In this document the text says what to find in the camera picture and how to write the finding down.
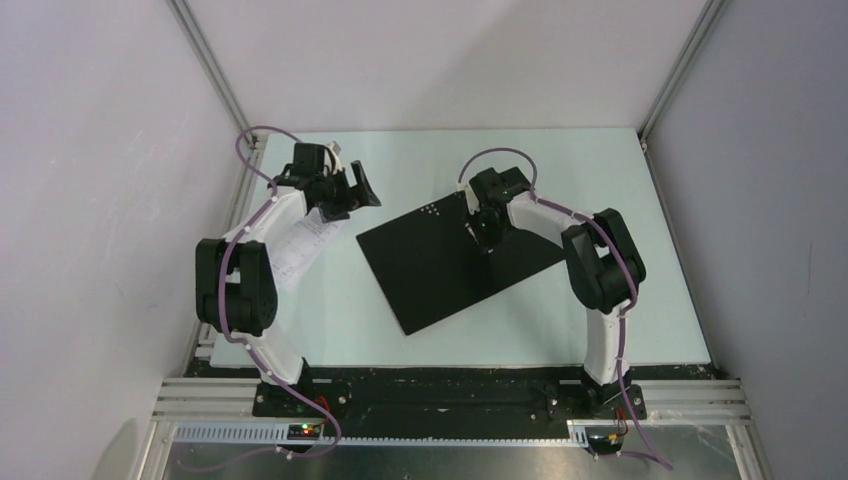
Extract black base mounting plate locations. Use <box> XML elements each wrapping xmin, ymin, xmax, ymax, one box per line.
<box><xmin>157</xmin><ymin>364</ymin><xmax>721</xmax><ymax>442</ymax></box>

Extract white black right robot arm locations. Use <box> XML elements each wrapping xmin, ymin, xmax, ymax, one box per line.
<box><xmin>464</xmin><ymin>189</ymin><xmax>646</xmax><ymax>418</ymax></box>

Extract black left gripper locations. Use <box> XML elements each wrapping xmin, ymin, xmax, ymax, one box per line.
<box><xmin>316</xmin><ymin>161</ymin><xmax>380</xmax><ymax>224</ymax></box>

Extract red and black folder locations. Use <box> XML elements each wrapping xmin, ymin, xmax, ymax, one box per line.
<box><xmin>356</xmin><ymin>193</ymin><xmax>564</xmax><ymax>336</ymax></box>

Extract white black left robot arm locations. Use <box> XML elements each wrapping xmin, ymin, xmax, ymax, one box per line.
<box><xmin>195</xmin><ymin>160</ymin><xmax>381</xmax><ymax>416</ymax></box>

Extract right aluminium corner post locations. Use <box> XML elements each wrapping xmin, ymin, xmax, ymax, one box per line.
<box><xmin>638</xmin><ymin>0</ymin><xmax>730</xmax><ymax>149</ymax></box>

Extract aluminium front frame rail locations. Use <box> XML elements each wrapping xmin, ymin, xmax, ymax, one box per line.
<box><xmin>133</xmin><ymin>378</ymin><xmax>772</xmax><ymax>479</ymax></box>

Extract white printed paper files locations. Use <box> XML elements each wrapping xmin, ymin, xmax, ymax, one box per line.
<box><xmin>269</xmin><ymin>208</ymin><xmax>349</xmax><ymax>291</ymax></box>

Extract right controller board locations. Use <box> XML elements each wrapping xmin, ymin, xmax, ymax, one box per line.
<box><xmin>587</xmin><ymin>434</ymin><xmax>623</xmax><ymax>456</ymax></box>

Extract left aluminium corner post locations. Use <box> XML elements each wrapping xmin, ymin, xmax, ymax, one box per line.
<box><xmin>165</xmin><ymin>0</ymin><xmax>250</xmax><ymax>132</ymax></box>

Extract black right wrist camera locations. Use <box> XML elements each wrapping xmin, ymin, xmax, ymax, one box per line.
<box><xmin>468</xmin><ymin>167</ymin><xmax>531</xmax><ymax>203</ymax></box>

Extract aluminium corner post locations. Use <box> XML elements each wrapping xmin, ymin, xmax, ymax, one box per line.
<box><xmin>638</xmin><ymin>0</ymin><xmax>730</xmax><ymax>149</ymax></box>
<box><xmin>165</xmin><ymin>0</ymin><xmax>250</xmax><ymax>132</ymax></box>

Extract left controller board with leds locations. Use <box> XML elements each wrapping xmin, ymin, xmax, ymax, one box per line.
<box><xmin>286</xmin><ymin>423</ymin><xmax>323</xmax><ymax>441</ymax></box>

